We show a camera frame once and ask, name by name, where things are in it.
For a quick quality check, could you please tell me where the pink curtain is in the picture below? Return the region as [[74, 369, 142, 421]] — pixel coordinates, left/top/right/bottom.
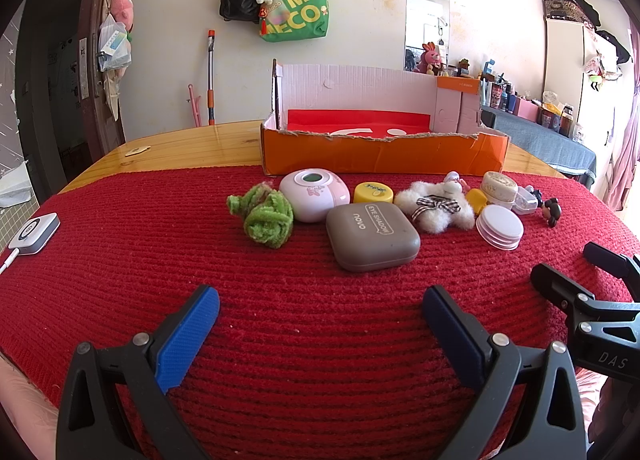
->
[[602, 14, 640, 213]]

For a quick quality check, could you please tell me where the green fuzzy toy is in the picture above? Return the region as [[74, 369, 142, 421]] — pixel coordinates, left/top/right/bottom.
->
[[226, 181, 294, 249]]

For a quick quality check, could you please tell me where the pink cloth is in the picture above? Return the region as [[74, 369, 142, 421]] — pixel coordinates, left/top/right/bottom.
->
[[0, 355, 58, 460]]

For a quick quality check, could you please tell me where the yellow and pink figurine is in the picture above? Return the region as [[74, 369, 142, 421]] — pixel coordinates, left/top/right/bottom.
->
[[445, 171, 489, 217]]

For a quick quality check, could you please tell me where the white fluffy rabbit plush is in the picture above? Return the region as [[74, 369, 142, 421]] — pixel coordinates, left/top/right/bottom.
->
[[393, 179, 476, 232]]

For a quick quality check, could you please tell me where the clear plastic bag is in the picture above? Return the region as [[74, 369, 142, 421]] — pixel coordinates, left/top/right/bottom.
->
[[97, 14, 133, 73]]

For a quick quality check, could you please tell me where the clear small plastic box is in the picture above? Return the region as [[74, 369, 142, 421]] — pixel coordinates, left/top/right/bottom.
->
[[511, 186, 540, 215]]

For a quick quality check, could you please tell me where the red knitted mat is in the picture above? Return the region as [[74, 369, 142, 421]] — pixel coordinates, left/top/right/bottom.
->
[[0, 166, 640, 460]]

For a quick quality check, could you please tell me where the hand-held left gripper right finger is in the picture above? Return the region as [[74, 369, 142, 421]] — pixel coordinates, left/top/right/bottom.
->
[[421, 285, 587, 460]]

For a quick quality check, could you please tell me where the grey rounded case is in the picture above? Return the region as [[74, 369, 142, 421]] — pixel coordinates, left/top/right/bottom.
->
[[325, 203, 422, 273]]

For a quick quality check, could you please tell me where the white ribbed round jar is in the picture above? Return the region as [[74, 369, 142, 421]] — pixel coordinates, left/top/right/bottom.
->
[[475, 205, 525, 251]]

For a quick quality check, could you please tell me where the blue cloth covered desk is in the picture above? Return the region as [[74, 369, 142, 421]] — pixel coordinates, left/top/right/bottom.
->
[[480, 104, 598, 191]]

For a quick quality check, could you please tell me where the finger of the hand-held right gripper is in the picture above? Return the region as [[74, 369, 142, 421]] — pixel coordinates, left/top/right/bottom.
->
[[531, 263, 640, 335], [583, 241, 640, 301]]

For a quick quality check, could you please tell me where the black hanging garment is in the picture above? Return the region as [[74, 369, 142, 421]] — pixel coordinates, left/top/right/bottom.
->
[[595, 30, 633, 65]]

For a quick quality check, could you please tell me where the cream patterned jar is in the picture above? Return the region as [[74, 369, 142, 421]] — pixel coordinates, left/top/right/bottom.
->
[[481, 171, 519, 207]]

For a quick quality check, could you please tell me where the pink round device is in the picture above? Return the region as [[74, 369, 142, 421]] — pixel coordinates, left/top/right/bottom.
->
[[279, 168, 351, 223]]

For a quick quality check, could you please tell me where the row of bottles and cups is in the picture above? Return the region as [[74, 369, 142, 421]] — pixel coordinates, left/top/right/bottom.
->
[[450, 57, 586, 143]]

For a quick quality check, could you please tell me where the pink rabbit plush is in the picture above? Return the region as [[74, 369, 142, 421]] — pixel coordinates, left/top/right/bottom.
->
[[414, 42, 446, 75]]

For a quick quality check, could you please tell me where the white power bank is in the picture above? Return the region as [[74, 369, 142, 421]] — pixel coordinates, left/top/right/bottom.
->
[[8, 213, 61, 255]]

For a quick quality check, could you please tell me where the orange cardboard box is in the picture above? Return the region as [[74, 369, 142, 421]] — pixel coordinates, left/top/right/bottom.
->
[[260, 58, 512, 177]]

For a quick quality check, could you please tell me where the yellow round lid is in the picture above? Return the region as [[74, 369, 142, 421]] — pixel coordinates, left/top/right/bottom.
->
[[353, 181, 395, 205]]

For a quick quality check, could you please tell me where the white cable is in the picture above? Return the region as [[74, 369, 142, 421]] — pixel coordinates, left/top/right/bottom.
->
[[0, 249, 23, 275]]

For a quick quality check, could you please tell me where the white wardrobe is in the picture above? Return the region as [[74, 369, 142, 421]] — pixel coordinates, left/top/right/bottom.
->
[[542, 14, 636, 191]]

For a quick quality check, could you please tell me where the metal door handle plate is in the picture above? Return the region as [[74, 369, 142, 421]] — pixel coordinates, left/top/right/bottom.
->
[[79, 37, 91, 100]]

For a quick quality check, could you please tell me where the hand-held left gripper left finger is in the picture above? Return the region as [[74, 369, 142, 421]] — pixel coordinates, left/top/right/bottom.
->
[[56, 284, 221, 460]]

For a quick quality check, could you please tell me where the dark patterned suitcase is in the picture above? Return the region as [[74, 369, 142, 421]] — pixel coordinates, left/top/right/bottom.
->
[[542, 0, 601, 23]]

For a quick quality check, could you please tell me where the black-haired figurine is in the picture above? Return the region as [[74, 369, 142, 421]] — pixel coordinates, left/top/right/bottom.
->
[[529, 188, 563, 228]]

